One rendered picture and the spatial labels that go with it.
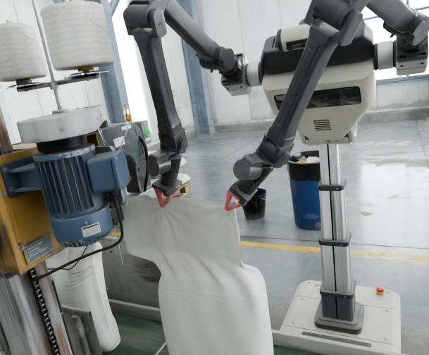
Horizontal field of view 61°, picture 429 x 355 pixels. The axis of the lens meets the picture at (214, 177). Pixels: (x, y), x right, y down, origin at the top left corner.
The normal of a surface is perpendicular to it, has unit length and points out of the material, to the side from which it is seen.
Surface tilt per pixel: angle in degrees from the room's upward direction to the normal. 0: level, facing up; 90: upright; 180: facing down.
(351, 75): 40
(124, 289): 90
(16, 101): 90
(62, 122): 91
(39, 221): 90
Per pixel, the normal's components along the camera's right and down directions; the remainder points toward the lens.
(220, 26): -0.43, 0.30
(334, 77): -0.38, -0.54
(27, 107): 0.89, -0.01
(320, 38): -0.77, 0.30
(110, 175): -0.03, 0.26
